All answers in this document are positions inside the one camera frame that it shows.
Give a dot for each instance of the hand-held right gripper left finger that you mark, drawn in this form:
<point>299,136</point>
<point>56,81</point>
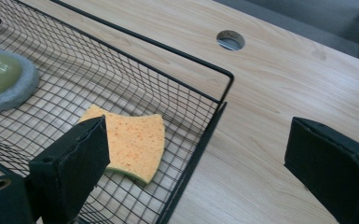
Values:
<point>71,168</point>

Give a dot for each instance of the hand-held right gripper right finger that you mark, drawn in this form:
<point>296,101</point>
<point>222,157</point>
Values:
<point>335,168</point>

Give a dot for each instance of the yellow and green sponge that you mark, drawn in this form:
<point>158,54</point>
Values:
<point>136,146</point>

